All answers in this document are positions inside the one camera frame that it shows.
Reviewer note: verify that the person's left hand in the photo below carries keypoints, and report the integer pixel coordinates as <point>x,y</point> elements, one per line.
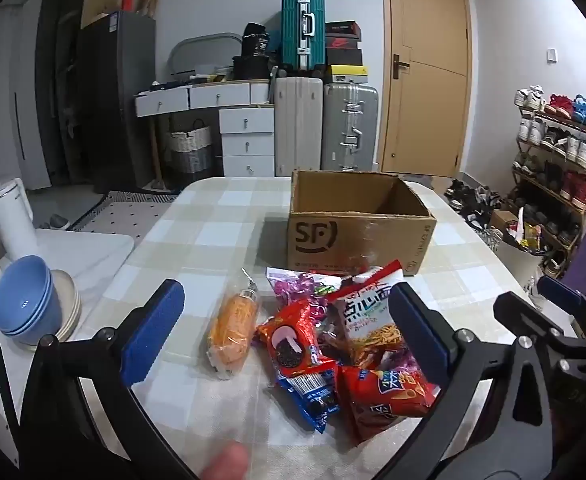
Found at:
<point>223,462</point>

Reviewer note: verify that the black refrigerator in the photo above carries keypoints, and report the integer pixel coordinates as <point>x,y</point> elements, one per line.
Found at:
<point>115,105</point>

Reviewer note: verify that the silver suitcase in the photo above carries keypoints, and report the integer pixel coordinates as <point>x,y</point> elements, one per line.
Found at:
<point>348,127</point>

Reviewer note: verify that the beige plate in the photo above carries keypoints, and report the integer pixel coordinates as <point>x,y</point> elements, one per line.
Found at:
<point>75,317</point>

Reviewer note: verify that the orange snack packet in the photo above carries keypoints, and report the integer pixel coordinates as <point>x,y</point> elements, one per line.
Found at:
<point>233,330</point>

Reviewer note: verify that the trash bin with white bag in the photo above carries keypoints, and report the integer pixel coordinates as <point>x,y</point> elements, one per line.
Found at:
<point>520,260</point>

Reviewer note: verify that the teal suitcase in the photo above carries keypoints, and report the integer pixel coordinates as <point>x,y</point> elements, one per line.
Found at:
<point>295,30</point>

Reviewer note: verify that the white kettle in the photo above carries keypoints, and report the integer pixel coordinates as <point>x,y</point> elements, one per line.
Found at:
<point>10,215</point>

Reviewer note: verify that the blue cookie packet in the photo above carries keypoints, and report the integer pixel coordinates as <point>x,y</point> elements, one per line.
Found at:
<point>313,400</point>

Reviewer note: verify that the wooden stick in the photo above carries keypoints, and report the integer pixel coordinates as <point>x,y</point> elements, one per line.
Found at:
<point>156,155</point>

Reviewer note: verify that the small cardboard box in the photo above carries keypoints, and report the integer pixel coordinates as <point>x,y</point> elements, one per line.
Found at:
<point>502,219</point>

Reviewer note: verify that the white light switch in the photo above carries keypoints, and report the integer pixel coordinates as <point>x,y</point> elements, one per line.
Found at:
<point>551,55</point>

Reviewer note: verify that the beige suitcase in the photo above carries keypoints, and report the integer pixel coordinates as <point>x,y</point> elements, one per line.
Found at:
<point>298,125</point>

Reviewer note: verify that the red chip bag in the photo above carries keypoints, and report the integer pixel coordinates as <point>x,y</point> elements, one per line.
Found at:
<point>378,400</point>

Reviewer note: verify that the black white patterned rug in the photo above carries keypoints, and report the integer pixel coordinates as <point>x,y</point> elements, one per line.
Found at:
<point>123,212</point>

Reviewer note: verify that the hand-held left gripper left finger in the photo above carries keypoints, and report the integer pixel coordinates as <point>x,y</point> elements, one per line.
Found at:
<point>155,332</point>

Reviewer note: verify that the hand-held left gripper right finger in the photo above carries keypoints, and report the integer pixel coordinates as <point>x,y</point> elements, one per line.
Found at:
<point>418,335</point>

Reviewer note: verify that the red white noodle snack packet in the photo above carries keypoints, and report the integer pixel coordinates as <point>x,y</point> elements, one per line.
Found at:
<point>368,320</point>

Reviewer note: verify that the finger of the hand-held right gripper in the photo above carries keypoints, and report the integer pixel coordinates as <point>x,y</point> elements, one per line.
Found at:
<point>523,315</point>
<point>558,290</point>

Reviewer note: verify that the blue bowl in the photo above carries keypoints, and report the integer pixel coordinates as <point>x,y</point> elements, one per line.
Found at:
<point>59,317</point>

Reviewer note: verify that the wooden door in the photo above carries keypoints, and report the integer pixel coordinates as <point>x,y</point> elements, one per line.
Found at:
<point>425,70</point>

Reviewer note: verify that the rows of sneakers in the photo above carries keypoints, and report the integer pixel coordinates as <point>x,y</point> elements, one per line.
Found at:
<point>573,150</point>

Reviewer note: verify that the white drawer desk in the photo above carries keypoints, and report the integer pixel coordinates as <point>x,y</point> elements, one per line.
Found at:
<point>245,122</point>

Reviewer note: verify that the black printed box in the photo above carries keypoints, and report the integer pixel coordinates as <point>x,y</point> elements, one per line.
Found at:
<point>255,40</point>

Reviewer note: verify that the white grey woven basket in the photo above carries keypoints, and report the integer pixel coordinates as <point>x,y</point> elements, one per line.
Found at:
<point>190,150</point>

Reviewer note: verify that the pair of grey slippers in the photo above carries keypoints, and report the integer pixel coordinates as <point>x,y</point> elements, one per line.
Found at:
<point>57,222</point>

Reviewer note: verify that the beige plates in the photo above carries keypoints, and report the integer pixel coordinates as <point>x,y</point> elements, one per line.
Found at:
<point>69,300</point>

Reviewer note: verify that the red black shoe box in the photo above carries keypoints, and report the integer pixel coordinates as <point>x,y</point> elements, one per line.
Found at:
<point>343,45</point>

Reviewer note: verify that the brown cardboard box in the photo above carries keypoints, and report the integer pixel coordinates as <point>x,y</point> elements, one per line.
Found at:
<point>363,240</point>

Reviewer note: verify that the pile of dark shoes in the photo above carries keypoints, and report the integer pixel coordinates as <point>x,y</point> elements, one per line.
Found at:
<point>473,200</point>

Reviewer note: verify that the grey plastic lid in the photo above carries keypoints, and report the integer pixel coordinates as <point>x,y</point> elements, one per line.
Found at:
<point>198,52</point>

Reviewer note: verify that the purple candy bag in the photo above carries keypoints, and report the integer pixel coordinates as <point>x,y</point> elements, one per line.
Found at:
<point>403,362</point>
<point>298,285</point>

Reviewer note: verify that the red cookie packet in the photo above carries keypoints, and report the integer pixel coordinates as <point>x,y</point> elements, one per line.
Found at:
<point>293,340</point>

